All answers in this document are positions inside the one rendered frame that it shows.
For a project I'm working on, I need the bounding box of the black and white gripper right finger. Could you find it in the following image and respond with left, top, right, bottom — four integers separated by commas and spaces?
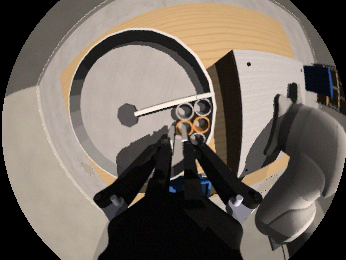
181, 125, 263, 236

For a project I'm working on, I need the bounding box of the blue plastic crate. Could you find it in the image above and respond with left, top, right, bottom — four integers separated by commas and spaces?
169, 173, 211, 198

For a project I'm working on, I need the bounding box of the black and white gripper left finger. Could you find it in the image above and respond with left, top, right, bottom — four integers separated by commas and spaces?
93, 126, 175, 234

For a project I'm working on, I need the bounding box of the grey metal bushing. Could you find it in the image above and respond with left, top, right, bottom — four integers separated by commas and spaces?
190, 128, 205, 145
192, 98, 212, 116
176, 102, 194, 121

